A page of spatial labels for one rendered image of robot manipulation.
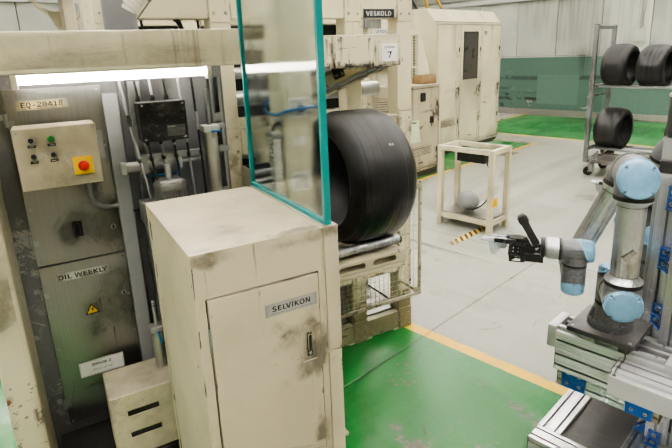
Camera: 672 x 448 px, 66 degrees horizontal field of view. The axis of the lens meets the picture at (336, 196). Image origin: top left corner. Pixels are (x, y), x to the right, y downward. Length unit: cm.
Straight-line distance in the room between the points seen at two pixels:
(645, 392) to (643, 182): 69
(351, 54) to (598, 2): 1145
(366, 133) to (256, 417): 112
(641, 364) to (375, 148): 120
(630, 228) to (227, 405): 131
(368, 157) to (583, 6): 1196
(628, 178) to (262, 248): 111
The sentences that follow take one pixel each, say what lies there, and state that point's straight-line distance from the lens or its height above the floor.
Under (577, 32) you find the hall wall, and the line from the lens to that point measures 1374.
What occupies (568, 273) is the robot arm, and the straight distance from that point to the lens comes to 191.
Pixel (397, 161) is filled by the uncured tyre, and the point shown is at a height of 128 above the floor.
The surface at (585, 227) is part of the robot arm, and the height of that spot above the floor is 109.
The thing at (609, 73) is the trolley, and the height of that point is 133.
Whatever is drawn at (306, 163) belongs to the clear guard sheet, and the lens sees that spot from 142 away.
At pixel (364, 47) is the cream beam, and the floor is 173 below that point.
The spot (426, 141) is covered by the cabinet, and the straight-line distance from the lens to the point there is 728.
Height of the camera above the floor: 171
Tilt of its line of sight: 16 degrees down
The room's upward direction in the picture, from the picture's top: 2 degrees counter-clockwise
